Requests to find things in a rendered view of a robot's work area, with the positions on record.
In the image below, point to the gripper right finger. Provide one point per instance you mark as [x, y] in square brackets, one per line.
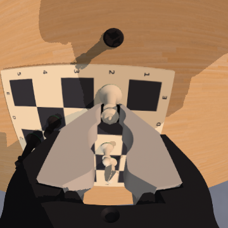
[154, 164]

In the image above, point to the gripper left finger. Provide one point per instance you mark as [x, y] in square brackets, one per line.
[63, 162]

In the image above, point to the black and cream chessboard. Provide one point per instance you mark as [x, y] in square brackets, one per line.
[34, 93]

